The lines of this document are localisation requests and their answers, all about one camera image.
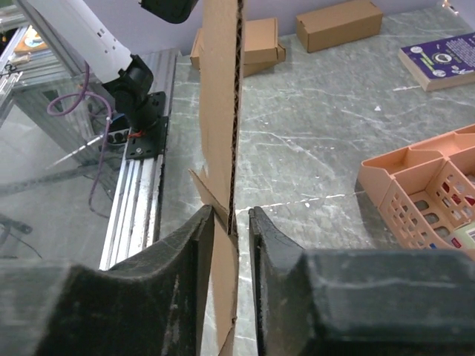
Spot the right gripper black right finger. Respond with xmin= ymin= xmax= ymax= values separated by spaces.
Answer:
xmin=249 ymin=207 xmax=474 ymax=355

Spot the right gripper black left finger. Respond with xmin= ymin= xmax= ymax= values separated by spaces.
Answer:
xmin=1 ymin=205 xmax=214 ymax=355

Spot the cardboard box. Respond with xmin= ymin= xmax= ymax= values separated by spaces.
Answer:
xmin=295 ymin=1 xmax=383 ymax=53
xmin=190 ymin=16 xmax=286 ymax=81
xmin=190 ymin=1 xmax=246 ymax=355

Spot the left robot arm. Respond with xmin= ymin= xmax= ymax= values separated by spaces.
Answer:
xmin=29 ymin=0 xmax=157 ymax=131

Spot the peach plastic file organizer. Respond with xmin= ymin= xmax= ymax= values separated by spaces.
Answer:
xmin=358 ymin=125 xmax=474 ymax=257

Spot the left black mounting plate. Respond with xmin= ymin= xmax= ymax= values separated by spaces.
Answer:
xmin=125 ymin=91 xmax=168 ymax=159

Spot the purple book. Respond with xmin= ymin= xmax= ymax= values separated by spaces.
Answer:
xmin=398 ymin=33 xmax=474 ymax=92

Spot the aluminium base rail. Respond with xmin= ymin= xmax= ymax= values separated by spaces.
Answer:
xmin=0 ymin=47 xmax=183 ymax=271

